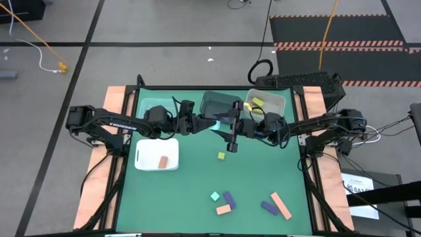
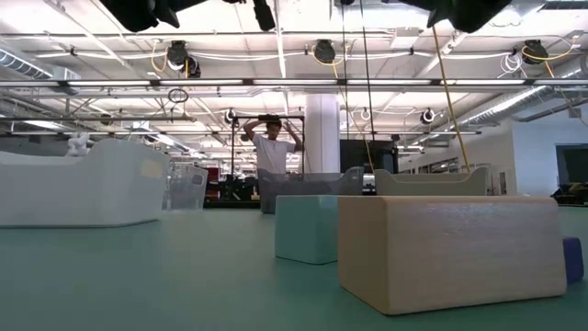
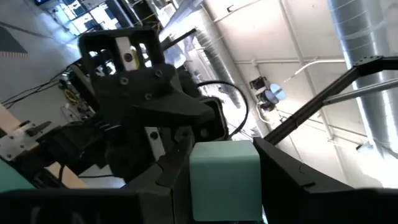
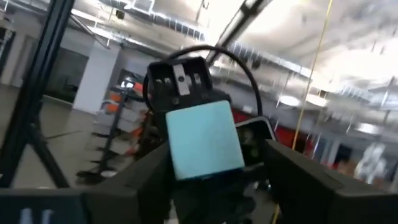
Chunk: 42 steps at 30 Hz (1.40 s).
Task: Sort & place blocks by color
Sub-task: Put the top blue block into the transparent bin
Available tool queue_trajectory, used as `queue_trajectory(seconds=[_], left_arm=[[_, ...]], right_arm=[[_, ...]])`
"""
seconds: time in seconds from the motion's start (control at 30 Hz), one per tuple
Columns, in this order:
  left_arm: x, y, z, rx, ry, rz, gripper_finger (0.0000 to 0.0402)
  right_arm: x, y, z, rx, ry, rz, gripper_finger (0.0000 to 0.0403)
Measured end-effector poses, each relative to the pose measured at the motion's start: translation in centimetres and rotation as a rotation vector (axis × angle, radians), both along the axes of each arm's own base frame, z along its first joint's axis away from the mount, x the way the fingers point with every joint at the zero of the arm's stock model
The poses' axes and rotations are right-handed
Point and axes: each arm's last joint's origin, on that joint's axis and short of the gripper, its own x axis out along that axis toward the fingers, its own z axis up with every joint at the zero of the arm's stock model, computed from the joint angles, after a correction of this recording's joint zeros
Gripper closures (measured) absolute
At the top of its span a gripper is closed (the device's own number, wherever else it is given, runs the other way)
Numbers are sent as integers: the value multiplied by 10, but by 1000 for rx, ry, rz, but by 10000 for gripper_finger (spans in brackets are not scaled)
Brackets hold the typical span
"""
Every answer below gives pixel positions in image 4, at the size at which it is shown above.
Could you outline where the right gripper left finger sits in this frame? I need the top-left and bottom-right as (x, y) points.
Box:
(81, 142), (177, 224)

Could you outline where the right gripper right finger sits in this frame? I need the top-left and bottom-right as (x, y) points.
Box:
(263, 139), (398, 224)

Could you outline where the teal cube block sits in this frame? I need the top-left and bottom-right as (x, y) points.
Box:
(165, 100), (246, 181)

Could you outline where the black shelf rack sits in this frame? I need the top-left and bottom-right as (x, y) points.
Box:
(76, 77), (149, 184)

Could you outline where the white building pillar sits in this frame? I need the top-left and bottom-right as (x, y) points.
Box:
(73, 43), (121, 114)

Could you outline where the grey ceiling pipe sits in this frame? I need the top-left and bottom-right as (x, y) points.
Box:
(206, 0), (274, 63)

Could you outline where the black vertical stand pole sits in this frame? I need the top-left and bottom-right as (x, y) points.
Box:
(0, 0), (75, 189)

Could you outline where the yellow hanging cable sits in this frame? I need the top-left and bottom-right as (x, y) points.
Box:
(290, 0), (334, 152)

